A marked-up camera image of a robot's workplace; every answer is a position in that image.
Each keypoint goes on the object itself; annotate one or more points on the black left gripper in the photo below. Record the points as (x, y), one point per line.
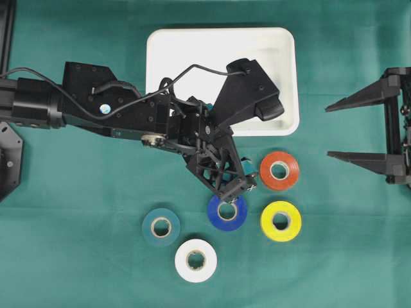
(209, 150)

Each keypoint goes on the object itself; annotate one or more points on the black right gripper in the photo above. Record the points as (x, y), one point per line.
(396, 163)

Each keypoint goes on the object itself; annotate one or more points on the green tape roll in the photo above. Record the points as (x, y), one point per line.
(160, 227)

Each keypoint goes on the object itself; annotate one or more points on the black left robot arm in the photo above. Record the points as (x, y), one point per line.
(92, 98)

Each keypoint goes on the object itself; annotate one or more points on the red tape roll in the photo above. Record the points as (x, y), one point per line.
(279, 171)

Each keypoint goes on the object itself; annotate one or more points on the blue tape roll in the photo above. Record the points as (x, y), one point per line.
(227, 216)

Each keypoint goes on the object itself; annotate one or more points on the yellow tape roll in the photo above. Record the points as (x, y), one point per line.
(281, 221)

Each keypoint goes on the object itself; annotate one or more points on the white tape roll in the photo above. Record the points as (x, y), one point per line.
(195, 261)

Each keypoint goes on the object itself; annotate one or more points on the white plastic tray case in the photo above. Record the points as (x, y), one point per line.
(170, 51)

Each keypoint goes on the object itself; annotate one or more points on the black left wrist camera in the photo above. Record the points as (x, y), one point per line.
(250, 93)

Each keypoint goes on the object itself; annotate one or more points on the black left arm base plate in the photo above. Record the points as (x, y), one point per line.
(11, 159)

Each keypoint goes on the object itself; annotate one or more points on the black frame rail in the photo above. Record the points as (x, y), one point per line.
(7, 16)

